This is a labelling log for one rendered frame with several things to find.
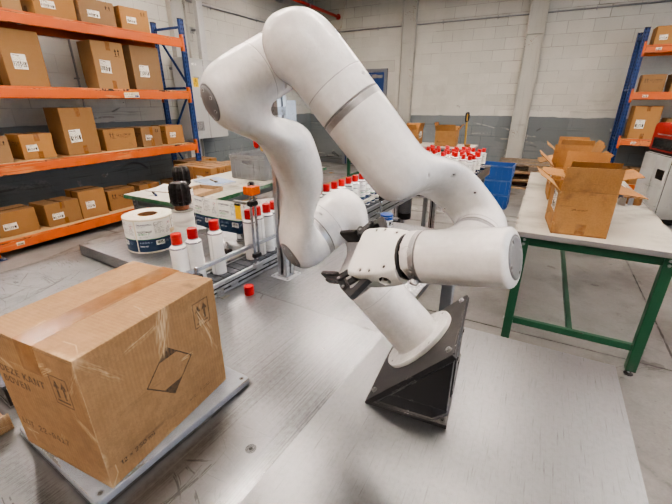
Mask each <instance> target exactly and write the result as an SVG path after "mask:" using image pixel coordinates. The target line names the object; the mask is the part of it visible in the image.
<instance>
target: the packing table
mask: <svg viewBox="0 0 672 504"><path fill-rule="evenodd" d="M546 182H547V179H546V178H545V177H543V176H542V175H541V174H540V173H538V172H531V173H530V176H529V179H528V183H527V186H526V190H525V193H524V197H523V200H522V203H521V207H520V210H519V214H518V217H517V221H516V224H515V227H514V229H515V230H516V231H517V232H518V234H519V237H520V240H521V244H522V251H523V264H522V271H521V275H520V279H519V281H518V283H517V285H516V286H515V287H514V288H512V289H510V291H509V296H508V301H507V306H506V311H505V316H503V318H504V321H503V326H502V331H501V336H502V337H506V338H509V335H510V330H511V325H512V323H516V324H521V325H525V326H529V327H533V328H537V329H541V330H546V331H550V332H554V333H558V334H562V335H566V336H571V337H575V338H579V339H583V340H587V341H591V342H596V343H600V344H604V345H608V346H612V347H616V348H621V349H625V350H629V352H628V355H627V358H626V361H625V363H624V368H625V371H623V373H624V374H625V375H627V376H633V374H632V373H631V372H633V373H636V371H637V368H638V365H639V363H640V360H641V357H642V355H643V352H644V350H645V347H646V344H647V341H648V339H649V336H650V333H651V331H652V328H653V326H654V323H655V320H656V318H657V315H658V312H659V310H660V307H661V304H662V302H663V299H664V296H665V294H666V291H667V288H668V286H669V283H670V281H671V278H672V232H671V230H670V229H669V228H668V227H667V226H666V225H665V224H664V223H663V222H662V221H661V220H660V219H659V218H658V216H657V215H656V214H655V213H654V212H653V211H652V210H651V209H650V208H649V207H648V206H647V205H646V204H645V202H644V201H642V204H641V205H640V206H634V205H632V206H621V205H618V201H619V199H618V200H617V203H616V207H615V210H614V214H613V217H612V220H611V224H610V227H609V231H608V234H607V238H606V239H599V238H590V237H581V236H572V235H564V234H555V233H550V231H549V228H548V225H547V222H546V220H545V214H546V209H547V205H548V200H547V199H546V194H545V188H546ZM528 245H530V246H537V247H544V248H550V249H557V250H560V254H561V270H562V288H563V302H564V318H565V327H562V326H558V325H554V324H549V323H545V322H541V321H537V320H532V319H528V318H524V317H519V316H515V315H514V311H515V306H516V301H517V296H518V292H519V287H520V282H521V277H522V273H523V268H524V263H525V258H526V253H527V249H528ZM565 251H570V252H576V253H583V254H589V255H596V256H602V257H609V258H615V259H622V260H628V261H635V262H641V263H648V264H654V265H660V266H659V269H658V272H657V274H656V277H655V280H654V283H653V286H652V288H651V291H650V294H649V297H648V299H647V302H646V305H645V308H644V311H643V313H642V316H641V319H640V322H639V324H638V327H637V330H636V333H635V336H634V338H633V341H632V343H631V342H627V341H623V340H618V339H614V338H610V337H606V336H601V335H597V334H593V333H588V332H584V331H580V330H575V329H572V322H571V312H570V301H569V291H568V280H567V269H566V258H565Z"/></svg>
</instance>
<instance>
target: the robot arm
mask: <svg viewBox="0 0 672 504"><path fill-rule="evenodd" d="M293 89H294V90H295V91H296V93H297V94H298V95H299V96H300V98H301V99H302V100H303V101H304V103H305V104H306V105H307V107H308V108H309V109H310V110H311V112H312V113H313V114H314V115H315V117H316V118H317V119H318V121H319V122H320V123H321V125H322V126H323V127H324V128H325V130H326V131H327V132H328V134H329V135H330V136H331V137H332V139H333V140H334V141H335V142H336V144H337V145H338V146H339V148H340V149H341V150H342V151H343V153H344V154H345V155H346V156H347V158H348V159H349V160H350V161H351V163H352V164H353V165H354V166H355V168H356V169H357V170H358V171H359V173H360V174H361V175H362V177H363V178H364V179H365V180H366V182H367V183H368V184H369V185H370V187H371V188H372V189H373V190H374V191H375V192H376V193H377V194H378V195H379V196H380V197H382V198H383V199H385V200H387V201H392V202H393V201H400V200H403V199H406V198H408V197H411V196H413V195H421V196H424V197H427V198H428V199H430V200H432V201H433V202H435V203H436V204H437V205H438V206H439V207H440V208H441V209H442V210H443V211H444V212H445V213H446V214H447V215H448V216H449V218H450V219H451V220H452V222H453V223H454V225H453V226H451V227H449V228H445V229H438V230H414V231H407V230H402V229H395V228H388V226H387V222H386V220H385V218H384V217H383V216H382V217H379V218H378V219H376V220H374V221H370V222H369V223H368V214H367V209H366V206H365V204H364V202H363V201H362V199H361V198H360V197H359V196H358V195H357V194H355V193H354V192H352V191H350V190H348V189H336V190H333V191H331V192H329V193H328V194H326V195H325V196H324V197H322V198H321V199H320V200H319V198H320V195H321V191H322V186H323V171H322V165H321V161H320V157H319V154H318V151H317V148H316V145H315V142H314V139H313V137H312V135H311V133H310V132H309V131H308V130H307V129H306V128H305V127H304V126H303V125H301V124H300V123H298V122H295V121H292V120H288V119H284V118H279V117H275V116H273V114H272V112H271V107H272V104H273V102H274V101H276V100H277V99H279V98H281V97H282V96H284V95H285V94H287V93H288V92H290V91H291V90H293ZM200 97H201V98H202V102H203V104H204V106H205V109H206V111H207V112H208V113H209V115H210V116H211V117H212V118H213V119H214V120H215V121H216V122H217V123H218V124H219V125H221V126H222V127H224V128H226V129H227V130H229V131H232V132H234V133H236V134H239V135H242V136H244V137H247V138H249V139H251V140H253V141H255V142H256V143H257V144H258V145H259V146H260V147H261V148H262V150H263V151H264V153H265V155H266V157H267V159H268V161H269V163H270V165H271V167H272V170H273V172H274V174H275V176H276V178H277V181H278V183H279V186H280V190H281V210H280V220H279V241H280V245H281V248H282V252H283V253H284V255H285V256H286V258H287V260H289V261H290V262H291V263H292V264H293V265H294V266H297V267H299V268H311V267H313V266H316V265H317V264H319V263H320V262H322V261H323V260H324V259H325V258H326V257H327V256H329V255H330V254H331V253H332V252H333V251H334V250H336V249H337V248H338V247H339V246H340V245H341V244H342V243H344V242H345V244H346V246H347V255H346V258H345V261H344V263H343V265H342V267H341V269H340V271H339V272H337V271H322V272H321V275H322V276H324V277H325V278H326V279H325V280H326V281H327V282H328V283H331V284H339V285H340V288H341V290H343V292H344V293H345V294H346V295H347V296H348V297H349V298H350V299H351V300H353V301H354V303H355V304H356V305H357V306H358V307H359V308H360V309H361V310H362V312H363V313H364V314H365V315H366V316H367V317H368V318H369V319H370V321H371V322H372V323H373V324H374V325H375V326H376V327H377V329H378V330H379V331H380V332H381V333H382V334H383V335H384V336H385V338H386V339H387V340H388V341H389V342H390V343H391V344H392V346H393V347H394V348H393V349H392V351H391V353H390V355H389V358H388V362H389V364H390V365H391V366H392V367H394V368H400V367H404V366H406V365H408V364H410V363H412V362H414V361H415V360H417V359H418V358H420V357H421V356H423V355H424V354H425V353H426V352H428V351H429V350H430V349H431V348H432V347H433V346H434V345H435V344H436V343H437V342H438V341H439V340H440V339H441V337H442V336H443V335H444V334H445V332H446V331H447V329H448V327H449V325H450V323H451V315H450V314H449V313H448V312H447V311H439V312H436V313H433V314H431V315H430V314H429V312H428V311H427V310H426V309H425V308H424V307H423V306H422V305H421V303H420V302H419V301H418V300H417V299H416V298H415V297H414V296H413V294H412V293H411V292H410V291H409V290H408V289H407V288H406V287H405V285H404V284H406V283H407V281H408V280H410V282H409V284H410V285H412V286H418V284H419V283H421V284H438V285H453V286H468V287H483V288H498V289H512V288H514V287H515V286H516V285H517V283H518V281H519V279H520V275H521V271H522V264H523V251H522V244H521V240H520V237H519V234H518V232H517V231H516V230H515V229H514V228H513V227H510V226H508V224H507V220H506V217H505V215H504V213H503V211H502V209H501V207H500V206H499V204H498V203H497V201H496V200H495V199H494V197H493V196H492V194H491V193H490V192H489V190H488V189H487V188H486V186H485V185H484V184H483V182H482V181H481V180H480V179H479V178H478V177H477V176H476V175H475V174H474V173H473V172H472V171H471V170H470V169H469V168H467V167H466V166H464V165H463V164H461V163H459V162H458V161H455V160H453V159H450V158H447V157H444V156H440V155H436V154H433V153H430V152H428V151H427V150H425V149H424V148H423V147H422V146H421V145H420V143H419V142H418V141H417V139H416V138H415V137H414V135H413V134H412V132H411V131H410V130H409V128H408V127H407V125H406V124H405V123H404V121H403V120H402V118H401V117H400V116H399V114H398V113H397V112H396V110H395V109H394V107H393V106H392V105H391V103H390V102H389V100H388V99H387V98H386V96H385V95H384V93H383V92H382V91H381V89H380V88H379V87H378V85H377V84H376V83H375V81H374V80H373V79H372V77H371V76H370V75H369V73H368V72H367V70H366V69H365V68H364V66H363V65H362V64H361V62H360V61H359V59H358V58H357V57H356V55H355V54H354V53H353V51H352V50H351V49H350V47H349V46H348V45H347V43H346V42H345V41H344V39H343V38H342V37H341V35H340V34H339V33H338V32H337V30H336V29H335V28H334V27H333V25H332V24H331V23H330V22H329V21H328V20H327V19H326V18H324V17H323V16H322V15H321V14H319V13H318V12H316V11H314V10H312V9H309V8H306V7H302V6H291V7H286V8H283V9H280V10H278V11H276V12H275V13H273V14H272V15H271V16H269V18H268V19H267V20H266V22H265V25H264V27H263V31H262V32H260V33H259V34H257V35H255V36H253V37H252V38H250V39H248V40H246V41H245V42H243V43H241V44H240V45H238V46H236V47H234V48H233V49H231V50H229V51H228V52H226V53H224V54H223V55H221V56H220V57H218V58H217V59H216V60H214V61H213V62H212V63H211V64H209V65H208V67H207V68H206V69H205V70H204V72H203V74H202V77H201V81H200Z"/></svg>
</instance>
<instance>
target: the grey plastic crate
mask: <svg viewBox="0 0 672 504"><path fill-rule="evenodd" d="M229 158H230V162H231V172H232V177H233V178H237V179H247V180H257V181H268V180H272V167H271V165H270V163H269V161H268V159H267V157H266V155H265V154H264V153H262V152H261V151H260V149H256V150H250V151H245V152H239V153H233V154H229Z"/></svg>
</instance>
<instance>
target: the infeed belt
mask: <svg viewBox="0 0 672 504"><path fill-rule="evenodd" d="M266 253H267V252H266ZM276 253H277V248H276V249H275V251H274V252H270V253H267V254H266V255H265V256H261V261H262V260H264V259H266V258H268V257H270V256H272V255H274V254H276ZM253 263H254V261H248V260H246V256H245V257H243V258H241V259H238V260H236V261H234V262H232V263H230V264H227V265H226V267H227V273H226V274H225V275H222V276H215V275H213V272H210V273H208V274H207V278H211V279H212V281H213V284H215V283H217V282H219V281H221V280H223V279H225V278H227V277H230V276H232V275H234V274H236V273H238V272H240V271H242V270H244V269H246V268H248V267H250V266H252V265H253ZM0 387H1V388H2V389H3V388H6V385H5V383H4V381H3V378H2V376H1V374H0Z"/></svg>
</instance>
